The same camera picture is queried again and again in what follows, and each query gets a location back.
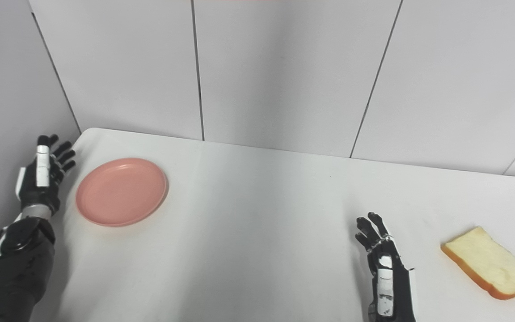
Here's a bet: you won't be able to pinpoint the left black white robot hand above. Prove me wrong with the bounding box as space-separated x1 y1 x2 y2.
15 134 77 214

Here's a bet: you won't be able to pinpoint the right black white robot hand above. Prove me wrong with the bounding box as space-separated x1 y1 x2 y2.
355 212 417 322

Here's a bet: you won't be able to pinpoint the pink round plate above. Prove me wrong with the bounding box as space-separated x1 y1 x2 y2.
76 157 169 228

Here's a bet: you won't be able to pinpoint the slice of bread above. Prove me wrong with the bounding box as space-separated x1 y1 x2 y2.
440 226 515 301

